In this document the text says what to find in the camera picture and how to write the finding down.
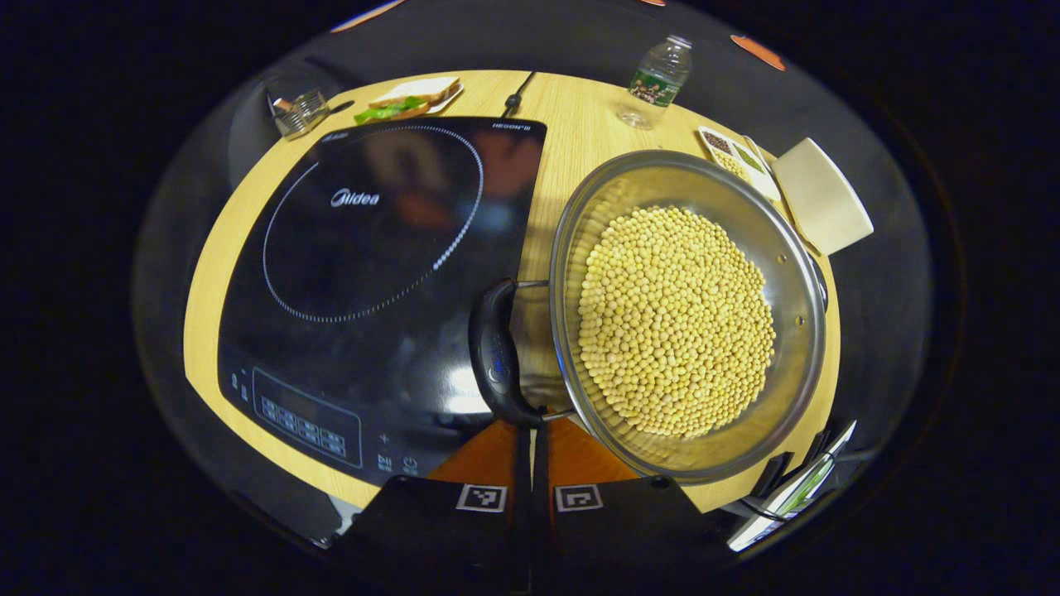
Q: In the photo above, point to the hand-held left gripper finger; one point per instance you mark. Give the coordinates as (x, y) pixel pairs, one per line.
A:
(540, 497)
(522, 488)

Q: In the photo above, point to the pile of yellow soybeans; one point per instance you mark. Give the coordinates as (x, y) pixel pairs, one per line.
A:
(675, 323)

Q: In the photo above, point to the black induction cooktop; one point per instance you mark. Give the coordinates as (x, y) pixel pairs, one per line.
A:
(373, 232)

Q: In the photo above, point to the stainless steel pot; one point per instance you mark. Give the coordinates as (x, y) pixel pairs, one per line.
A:
(662, 178)

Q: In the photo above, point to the small yellow beans heap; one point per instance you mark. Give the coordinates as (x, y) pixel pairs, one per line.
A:
(733, 168)

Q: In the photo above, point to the white divided plate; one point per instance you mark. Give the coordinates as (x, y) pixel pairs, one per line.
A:
(768, 184)

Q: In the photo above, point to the small white plate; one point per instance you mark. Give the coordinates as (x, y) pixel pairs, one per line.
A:
(447, 101)

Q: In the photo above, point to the red beans heap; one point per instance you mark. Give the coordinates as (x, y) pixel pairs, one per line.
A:
(717, 142)

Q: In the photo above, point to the green beans heap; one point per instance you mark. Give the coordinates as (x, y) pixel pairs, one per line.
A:
(748, 157)

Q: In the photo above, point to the white toaster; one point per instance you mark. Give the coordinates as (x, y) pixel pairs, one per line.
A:
(820, 199)

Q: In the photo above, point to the sandwich with lettuce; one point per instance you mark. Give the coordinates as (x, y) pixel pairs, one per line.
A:
(410, 91)

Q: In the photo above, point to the clear plastic water bottle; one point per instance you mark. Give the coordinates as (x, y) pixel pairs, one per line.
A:
(658, 83)

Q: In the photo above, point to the clear glass jar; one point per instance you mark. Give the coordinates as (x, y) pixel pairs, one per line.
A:
(298, 114)

